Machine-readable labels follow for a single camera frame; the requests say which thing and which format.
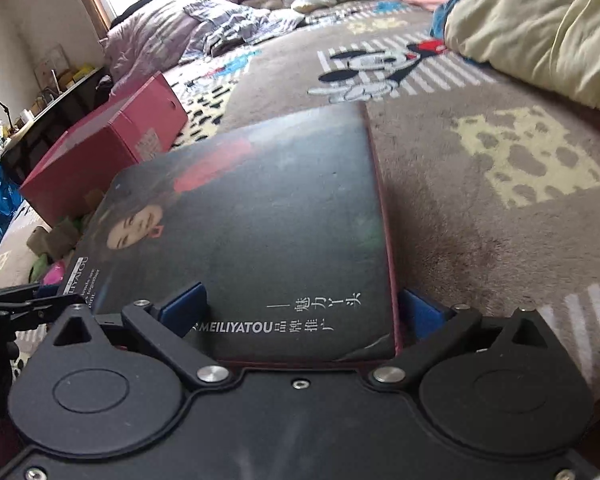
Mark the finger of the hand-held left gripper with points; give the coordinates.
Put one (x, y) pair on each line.
(10, 296)
(45, 306)

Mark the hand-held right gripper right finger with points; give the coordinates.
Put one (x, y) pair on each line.
(422, 315)

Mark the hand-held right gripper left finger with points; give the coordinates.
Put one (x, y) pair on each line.
(182, 310)

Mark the pile of colourful clay packets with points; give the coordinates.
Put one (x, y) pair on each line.
(55, 242)

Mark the portrait printed box lid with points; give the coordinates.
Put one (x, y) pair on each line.
(260, 220)

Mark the red cardboard box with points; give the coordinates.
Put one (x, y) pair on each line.
(110, 145)

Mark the black desk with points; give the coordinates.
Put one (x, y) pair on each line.
(45, 120)

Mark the framed picture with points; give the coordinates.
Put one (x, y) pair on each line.
(50, 67)

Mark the yellow boxes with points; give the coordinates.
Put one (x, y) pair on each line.
(77, 73)

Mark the pink floral quilt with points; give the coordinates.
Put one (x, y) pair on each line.
(160, 30)

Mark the grey striped garment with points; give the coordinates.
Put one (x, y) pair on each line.
(245, 30)

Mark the cream and blue duvet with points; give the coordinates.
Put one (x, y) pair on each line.
(535, 25)

